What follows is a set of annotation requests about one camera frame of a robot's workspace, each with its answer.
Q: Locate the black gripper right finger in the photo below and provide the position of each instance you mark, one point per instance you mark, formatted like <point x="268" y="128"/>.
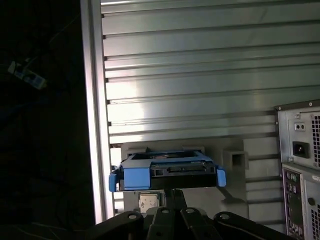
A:
<point x="197" y="225"/>

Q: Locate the black open PC case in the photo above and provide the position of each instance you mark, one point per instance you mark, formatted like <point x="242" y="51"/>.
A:
<point x="307" y="200"/>

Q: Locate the grey power supply unit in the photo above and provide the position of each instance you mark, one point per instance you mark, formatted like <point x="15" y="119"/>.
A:
<point x="300" y="136"/>

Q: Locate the grey parts rack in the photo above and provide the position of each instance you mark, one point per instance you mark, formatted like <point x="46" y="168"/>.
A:
<point x="207" y="200"/>

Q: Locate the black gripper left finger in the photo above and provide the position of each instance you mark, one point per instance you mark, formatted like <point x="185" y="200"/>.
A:
<point x="160" y="225"/>

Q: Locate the silver CPU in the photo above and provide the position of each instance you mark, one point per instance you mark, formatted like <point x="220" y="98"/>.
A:
<point x="148" y="202"/>

